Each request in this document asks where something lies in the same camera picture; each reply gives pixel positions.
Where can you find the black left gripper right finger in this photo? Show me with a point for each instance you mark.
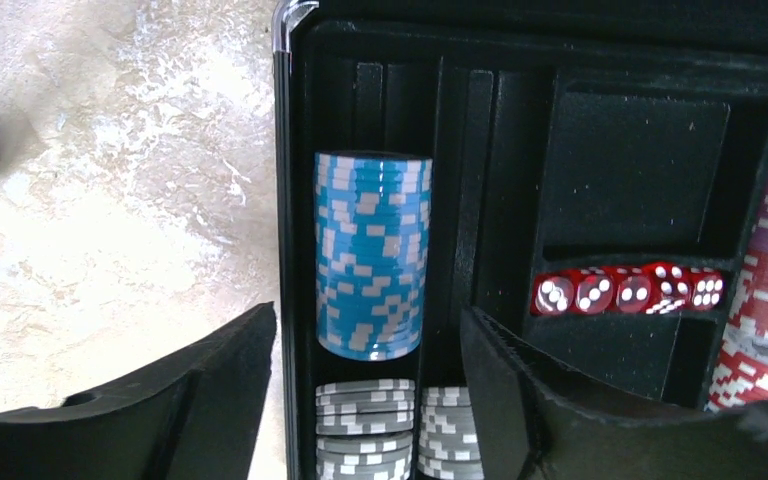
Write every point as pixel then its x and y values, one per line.
pixel 537 417

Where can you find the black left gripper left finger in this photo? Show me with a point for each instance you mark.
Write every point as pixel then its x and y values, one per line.
pixel 193 414

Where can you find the grey chip stack front right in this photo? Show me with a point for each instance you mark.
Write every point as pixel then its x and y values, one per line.
pixel 448 444

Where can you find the grey chip stack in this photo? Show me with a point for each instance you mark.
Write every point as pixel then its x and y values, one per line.
pixel 365 429
pixel 448 444

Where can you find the grey chip stack front left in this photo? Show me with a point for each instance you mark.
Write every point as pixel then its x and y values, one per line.
pixel 365 429

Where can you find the red dice row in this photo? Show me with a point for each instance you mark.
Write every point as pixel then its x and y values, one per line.
pixel 657 288

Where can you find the black poker chip case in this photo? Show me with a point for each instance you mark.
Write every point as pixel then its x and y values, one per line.
pixel 561 133

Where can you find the light blue chip stack in case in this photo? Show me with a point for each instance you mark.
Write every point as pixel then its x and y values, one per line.
pixel 372 219

